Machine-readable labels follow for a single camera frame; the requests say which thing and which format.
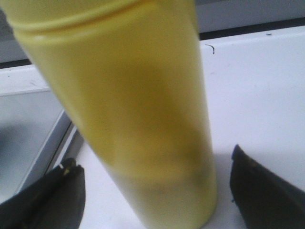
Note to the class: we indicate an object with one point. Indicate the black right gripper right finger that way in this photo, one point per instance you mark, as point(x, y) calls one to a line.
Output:
point(265, 200)

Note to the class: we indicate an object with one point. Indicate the yellow squeeze bottle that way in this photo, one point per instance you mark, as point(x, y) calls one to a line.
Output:
point(129, 75)

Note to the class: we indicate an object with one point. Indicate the silver electronic kitchen scale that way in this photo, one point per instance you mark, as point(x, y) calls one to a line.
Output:
point(35, 136)

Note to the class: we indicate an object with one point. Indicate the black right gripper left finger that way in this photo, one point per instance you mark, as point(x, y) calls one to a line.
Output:
point(55, 201)

